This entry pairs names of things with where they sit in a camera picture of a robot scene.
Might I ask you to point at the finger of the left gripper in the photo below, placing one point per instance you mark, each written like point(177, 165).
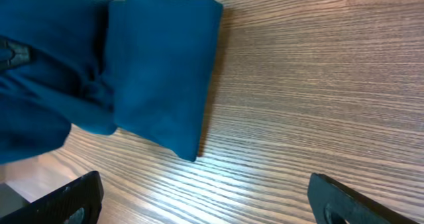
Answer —
point(14, 54)

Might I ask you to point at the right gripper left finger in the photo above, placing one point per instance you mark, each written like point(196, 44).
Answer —
point(79, 201)

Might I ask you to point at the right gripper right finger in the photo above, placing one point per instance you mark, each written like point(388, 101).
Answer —
point(335, 203)

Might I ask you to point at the blue t-shirt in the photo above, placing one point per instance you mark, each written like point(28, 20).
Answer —
point(139, 65)

